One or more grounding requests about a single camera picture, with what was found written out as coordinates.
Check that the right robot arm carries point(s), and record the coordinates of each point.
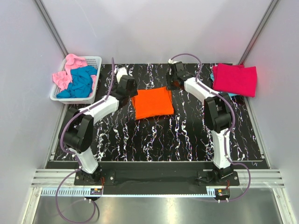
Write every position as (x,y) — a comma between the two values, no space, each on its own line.
(218,117)

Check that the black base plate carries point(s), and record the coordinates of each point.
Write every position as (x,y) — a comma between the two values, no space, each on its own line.
(131,188)

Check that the aluminium front rail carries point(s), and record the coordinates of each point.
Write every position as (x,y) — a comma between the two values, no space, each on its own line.
(259,177)

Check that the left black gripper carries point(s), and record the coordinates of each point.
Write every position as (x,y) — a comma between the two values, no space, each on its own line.
(134,92)

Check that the white plastic basket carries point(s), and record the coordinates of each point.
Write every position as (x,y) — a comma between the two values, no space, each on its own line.
(94,61)

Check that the pink t shirt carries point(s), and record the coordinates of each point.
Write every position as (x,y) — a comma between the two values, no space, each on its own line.
(63,78)

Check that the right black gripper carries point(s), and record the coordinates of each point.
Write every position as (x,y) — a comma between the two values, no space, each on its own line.
(168,76)

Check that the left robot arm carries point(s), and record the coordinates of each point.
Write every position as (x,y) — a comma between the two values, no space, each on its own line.
(76,134)

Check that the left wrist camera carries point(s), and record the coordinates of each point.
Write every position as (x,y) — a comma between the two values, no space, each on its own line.
(120,73)

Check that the orange t shirt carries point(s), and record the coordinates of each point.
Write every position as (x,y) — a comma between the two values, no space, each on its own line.
(152,102)

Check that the folded magenta t shirt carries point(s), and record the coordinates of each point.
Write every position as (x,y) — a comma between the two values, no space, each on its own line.
(235,79)

